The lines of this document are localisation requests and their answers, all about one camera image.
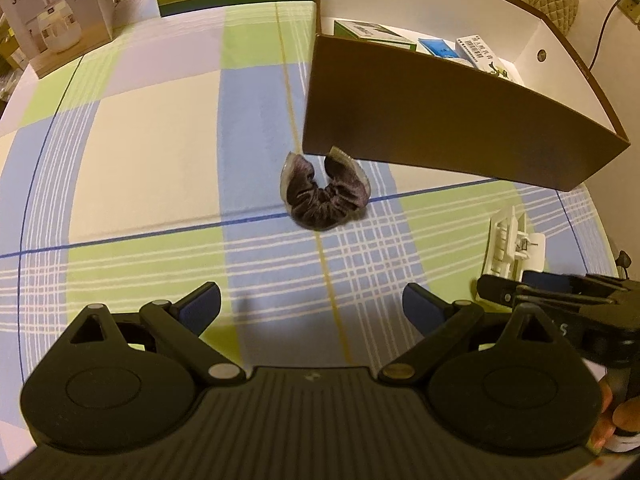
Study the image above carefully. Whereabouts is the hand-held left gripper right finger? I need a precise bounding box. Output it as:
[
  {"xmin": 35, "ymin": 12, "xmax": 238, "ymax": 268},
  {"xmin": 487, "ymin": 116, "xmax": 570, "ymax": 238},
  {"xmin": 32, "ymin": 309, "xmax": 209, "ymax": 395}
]
[{"xmin": 377, "ymin": 282, "xmax": 567, "ymax": 387}]

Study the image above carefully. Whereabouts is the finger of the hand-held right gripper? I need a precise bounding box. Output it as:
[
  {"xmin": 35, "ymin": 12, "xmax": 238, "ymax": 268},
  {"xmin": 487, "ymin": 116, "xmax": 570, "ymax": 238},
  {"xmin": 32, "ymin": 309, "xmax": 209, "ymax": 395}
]
[
  {"xmin": 520, "ymin": 270, "xmax": 640, "ymax": 295},
  {"xmin": 475, "ymin": 274, "xmax": 628, "ymax": 312}
]

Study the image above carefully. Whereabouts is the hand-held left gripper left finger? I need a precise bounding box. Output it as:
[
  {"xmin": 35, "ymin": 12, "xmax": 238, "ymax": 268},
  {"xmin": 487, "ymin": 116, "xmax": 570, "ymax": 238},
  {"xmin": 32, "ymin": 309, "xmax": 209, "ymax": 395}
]
[{"xmin": 67, "ymin": 281, "xmax": 247, "ymax": 387}]

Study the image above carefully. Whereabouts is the white hair claw clip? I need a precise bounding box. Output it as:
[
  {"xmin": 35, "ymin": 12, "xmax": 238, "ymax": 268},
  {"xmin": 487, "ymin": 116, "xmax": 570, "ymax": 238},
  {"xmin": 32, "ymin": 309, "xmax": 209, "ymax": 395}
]
[{"xmin": 482, "ymin": 200, "xmax": 547, "ymax": 281}]

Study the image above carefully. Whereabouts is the dark velvet scrunchie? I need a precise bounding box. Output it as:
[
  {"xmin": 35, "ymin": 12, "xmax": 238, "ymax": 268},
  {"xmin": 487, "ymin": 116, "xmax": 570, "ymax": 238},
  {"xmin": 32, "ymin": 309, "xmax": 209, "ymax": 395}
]
[{"xmin": 280, "ymin": 146, "xmax": 372, "ymax": 232}]

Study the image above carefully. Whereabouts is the brown cardboard box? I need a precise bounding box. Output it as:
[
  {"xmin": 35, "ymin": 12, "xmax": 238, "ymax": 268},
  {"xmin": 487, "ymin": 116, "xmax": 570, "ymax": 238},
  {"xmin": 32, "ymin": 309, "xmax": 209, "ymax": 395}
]
[{"xmin": 301, "ymin": 0, "xmax": 631, "ymax": 193}]

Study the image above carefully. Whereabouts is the white medicine box green print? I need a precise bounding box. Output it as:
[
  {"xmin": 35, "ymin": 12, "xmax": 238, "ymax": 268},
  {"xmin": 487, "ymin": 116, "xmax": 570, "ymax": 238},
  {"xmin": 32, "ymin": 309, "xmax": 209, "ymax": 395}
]
[{"xmin": 455, "ymin": 34, "xmax": 526, "ymax": 86}]

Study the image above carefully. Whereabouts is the blue packet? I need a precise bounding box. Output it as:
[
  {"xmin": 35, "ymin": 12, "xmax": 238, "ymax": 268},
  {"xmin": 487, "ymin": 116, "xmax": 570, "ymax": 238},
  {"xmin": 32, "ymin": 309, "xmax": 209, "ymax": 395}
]
[{"xmin": 417, "ymin": 37, "xmax": 474, "ymax": 66}]

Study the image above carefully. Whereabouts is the green and white carton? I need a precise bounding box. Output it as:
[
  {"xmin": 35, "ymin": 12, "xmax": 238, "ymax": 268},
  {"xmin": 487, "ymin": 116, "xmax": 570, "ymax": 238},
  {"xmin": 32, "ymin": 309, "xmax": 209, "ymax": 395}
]
[{"xmin": 332, "ymin": 19, "xmax": 419, "ymax": 53}]

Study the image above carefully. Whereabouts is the person's right hand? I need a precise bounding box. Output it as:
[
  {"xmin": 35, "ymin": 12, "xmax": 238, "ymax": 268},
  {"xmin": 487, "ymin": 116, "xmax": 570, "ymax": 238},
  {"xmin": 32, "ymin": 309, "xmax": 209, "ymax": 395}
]
[{"xmin": 591, "ymin": 374, "xmax": 640, "ymax": 455}]

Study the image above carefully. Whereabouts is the checkered tablecloth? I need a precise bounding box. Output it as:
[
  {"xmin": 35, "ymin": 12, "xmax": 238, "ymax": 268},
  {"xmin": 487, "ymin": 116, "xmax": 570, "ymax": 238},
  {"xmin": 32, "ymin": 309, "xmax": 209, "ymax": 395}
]
[{"xmin": 0, "ymin": 0, "xmax": 618, "ymax": 441}]

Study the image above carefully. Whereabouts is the white cardboard piece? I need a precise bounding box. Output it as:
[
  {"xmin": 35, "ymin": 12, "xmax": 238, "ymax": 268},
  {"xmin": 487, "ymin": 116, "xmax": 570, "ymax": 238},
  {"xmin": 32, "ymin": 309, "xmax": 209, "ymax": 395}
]
[{"xmin": 112, "ymin": 0, "xmax": 162, "ymax": 29}]

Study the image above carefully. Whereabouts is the humidifier packaging box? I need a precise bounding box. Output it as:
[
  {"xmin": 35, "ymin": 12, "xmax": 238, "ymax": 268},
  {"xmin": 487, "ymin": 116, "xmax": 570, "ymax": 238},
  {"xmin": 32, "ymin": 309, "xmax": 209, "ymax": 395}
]
[{"xmin": 0, "ymin": 0, "xmax": 116, "ymax": 79}]

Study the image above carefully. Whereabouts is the dark power cable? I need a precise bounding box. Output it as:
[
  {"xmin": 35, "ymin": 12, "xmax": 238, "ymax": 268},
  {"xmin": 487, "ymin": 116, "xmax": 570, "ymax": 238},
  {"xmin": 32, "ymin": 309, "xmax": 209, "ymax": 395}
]
[{"xmin": 587, "ymin": 0, "xmax": 634, "ymax": 71}]

